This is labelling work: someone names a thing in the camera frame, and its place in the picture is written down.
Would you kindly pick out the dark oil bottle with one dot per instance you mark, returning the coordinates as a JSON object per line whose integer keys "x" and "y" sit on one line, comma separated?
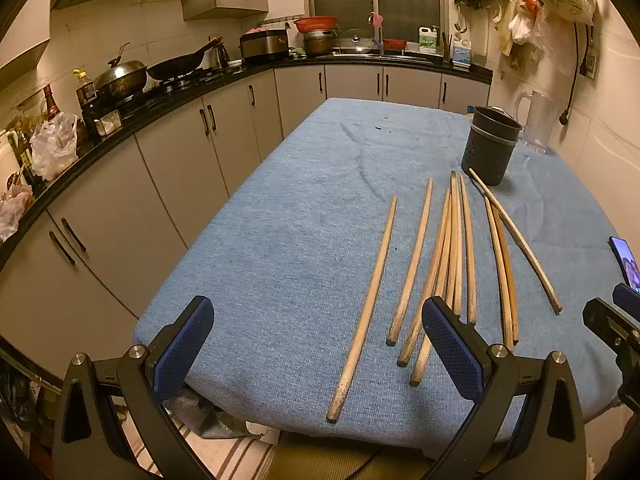
{"x": 89, "y": 102}

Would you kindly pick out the glass pot lid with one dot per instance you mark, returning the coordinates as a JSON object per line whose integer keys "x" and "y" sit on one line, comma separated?
{"x": 354, "y": 46}

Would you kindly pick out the row of white cabinet doors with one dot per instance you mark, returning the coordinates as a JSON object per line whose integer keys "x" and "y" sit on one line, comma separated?
{"x": 170, "y": 160}

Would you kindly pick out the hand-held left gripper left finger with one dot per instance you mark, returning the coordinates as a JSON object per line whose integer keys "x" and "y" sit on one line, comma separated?
{"x": 185, "y": 347}

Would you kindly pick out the smartphone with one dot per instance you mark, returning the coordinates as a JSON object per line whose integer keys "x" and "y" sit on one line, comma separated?
{"x": 627, "y": 262}

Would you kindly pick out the white plastic bag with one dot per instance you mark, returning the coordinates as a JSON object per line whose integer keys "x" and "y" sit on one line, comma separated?
{"x": 52, "y": 147}

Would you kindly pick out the pink plastic bag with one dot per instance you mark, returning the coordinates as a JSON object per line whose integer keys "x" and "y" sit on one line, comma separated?
{"x": 12, "y": 212}

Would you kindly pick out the black wok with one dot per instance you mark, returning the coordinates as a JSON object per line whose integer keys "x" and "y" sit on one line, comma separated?
{"x": 175, "y": 67}

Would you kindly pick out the small clear container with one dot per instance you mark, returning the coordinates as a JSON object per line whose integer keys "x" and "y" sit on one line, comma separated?
{"x": 108, "y": 122}

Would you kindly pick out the clear glass pitcher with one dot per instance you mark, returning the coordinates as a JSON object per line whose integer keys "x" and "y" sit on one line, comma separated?
{"x": 541, "y": 120}

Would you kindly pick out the striped cloth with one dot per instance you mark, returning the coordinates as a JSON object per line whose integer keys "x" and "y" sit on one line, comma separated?
{"x": 235, "y": 460}

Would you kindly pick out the red-capped bottle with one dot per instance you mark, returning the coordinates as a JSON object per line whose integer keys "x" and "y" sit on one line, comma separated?
{"x": 50, "y": 102}

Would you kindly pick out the row of wooden chopsticks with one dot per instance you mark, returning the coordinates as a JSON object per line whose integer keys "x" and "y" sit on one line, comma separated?
{"x": 456, "y": 260}

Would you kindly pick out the wok with steel lid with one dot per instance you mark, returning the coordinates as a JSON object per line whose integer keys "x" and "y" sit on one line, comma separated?
{"x": 122, "y": 77}

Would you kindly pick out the black rice cooker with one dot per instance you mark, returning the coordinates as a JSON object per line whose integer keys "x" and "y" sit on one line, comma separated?
{"x": 264, "y": 46}

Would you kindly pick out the red bowl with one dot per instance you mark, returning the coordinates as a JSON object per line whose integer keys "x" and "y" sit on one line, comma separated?
{"x": 395, "y": 43}

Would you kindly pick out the wall socket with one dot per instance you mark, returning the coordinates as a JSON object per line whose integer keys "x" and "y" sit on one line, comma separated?
{"x": 591, "y": 64}

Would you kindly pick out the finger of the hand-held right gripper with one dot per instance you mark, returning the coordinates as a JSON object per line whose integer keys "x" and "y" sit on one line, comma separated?
{"x": 612, "y": 325}
{"x": 629, "y": 296}

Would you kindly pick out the white jug green label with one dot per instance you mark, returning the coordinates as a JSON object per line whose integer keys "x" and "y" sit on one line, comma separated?
{"x": 428, "y": 41}

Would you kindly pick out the black kitchen countertop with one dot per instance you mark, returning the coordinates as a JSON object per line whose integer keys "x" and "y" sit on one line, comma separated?
{"x": 165, "y": 102}

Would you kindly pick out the red basin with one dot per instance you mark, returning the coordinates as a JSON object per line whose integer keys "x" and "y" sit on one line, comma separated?
{"x": 315, "y": 23}

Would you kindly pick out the faucet with pink cloth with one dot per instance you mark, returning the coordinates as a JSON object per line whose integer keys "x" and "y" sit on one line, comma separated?
{"x": 376, "y": 22}

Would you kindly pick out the blue tablecloth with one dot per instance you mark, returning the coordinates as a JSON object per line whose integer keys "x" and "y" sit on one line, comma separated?
{"x": 300, "y": 240}

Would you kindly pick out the brown seat cushion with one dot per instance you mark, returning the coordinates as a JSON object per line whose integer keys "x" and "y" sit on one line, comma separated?
{"x": 340, "y": 460}

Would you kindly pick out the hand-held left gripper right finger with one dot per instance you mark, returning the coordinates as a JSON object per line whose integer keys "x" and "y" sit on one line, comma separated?
{"x": 450, "y": 352}

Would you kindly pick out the steel kettle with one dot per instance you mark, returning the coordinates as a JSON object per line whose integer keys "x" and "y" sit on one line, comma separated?
{"x": 218, "y": 56}

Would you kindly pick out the white jug blue label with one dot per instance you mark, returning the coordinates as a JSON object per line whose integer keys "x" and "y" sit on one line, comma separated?
{"x": 462, "y": 51}

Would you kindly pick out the dark chopstick holder cup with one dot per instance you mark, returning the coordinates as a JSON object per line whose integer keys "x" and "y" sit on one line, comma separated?
{"x": 490, "y": 152}

